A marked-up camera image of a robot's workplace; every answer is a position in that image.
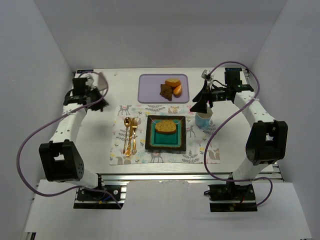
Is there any seeded bread slice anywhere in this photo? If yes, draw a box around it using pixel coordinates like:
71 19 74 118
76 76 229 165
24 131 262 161
155 119 177 134

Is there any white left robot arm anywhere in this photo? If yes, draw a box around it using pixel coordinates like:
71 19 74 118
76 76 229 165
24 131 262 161
39 72 109 189

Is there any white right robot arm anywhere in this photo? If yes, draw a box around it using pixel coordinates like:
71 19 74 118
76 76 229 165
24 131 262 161
190 70 288 186

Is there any orange bread roll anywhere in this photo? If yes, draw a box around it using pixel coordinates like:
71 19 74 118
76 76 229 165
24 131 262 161
173 84 183 98

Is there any toasted bread slice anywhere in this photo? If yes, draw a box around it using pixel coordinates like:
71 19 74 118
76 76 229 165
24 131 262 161
165 78 181 88

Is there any blue paper cup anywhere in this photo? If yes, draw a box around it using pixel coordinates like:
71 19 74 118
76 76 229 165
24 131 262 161
195 107 213 129

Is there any floral patterned placemat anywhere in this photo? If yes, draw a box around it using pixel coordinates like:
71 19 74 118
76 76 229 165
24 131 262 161
109 104 220 165

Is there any brown chocolate croissant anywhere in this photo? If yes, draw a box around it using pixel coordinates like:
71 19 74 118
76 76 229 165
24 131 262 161
159 84 173 102

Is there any green square plate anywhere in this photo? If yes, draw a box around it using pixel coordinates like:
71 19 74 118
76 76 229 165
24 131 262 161
144 115 187 152

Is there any gold spoon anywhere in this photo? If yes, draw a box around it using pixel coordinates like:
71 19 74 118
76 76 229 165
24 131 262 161
122 117 132 154

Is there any purple tray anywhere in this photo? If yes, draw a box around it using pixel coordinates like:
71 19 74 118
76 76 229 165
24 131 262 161
137 73 190 104

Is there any gold fork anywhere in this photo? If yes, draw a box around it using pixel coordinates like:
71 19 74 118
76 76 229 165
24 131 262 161
131 118 138 155

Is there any gold knife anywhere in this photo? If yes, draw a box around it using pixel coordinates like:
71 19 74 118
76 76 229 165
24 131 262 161
125 118 135 157

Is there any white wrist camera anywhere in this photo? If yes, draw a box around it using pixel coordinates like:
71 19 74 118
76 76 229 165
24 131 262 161
201 69 214 82

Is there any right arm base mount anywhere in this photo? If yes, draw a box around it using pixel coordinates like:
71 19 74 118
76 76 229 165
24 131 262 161
203 175 258 213

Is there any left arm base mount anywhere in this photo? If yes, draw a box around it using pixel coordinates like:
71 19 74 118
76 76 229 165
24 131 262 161
73 177 126 210

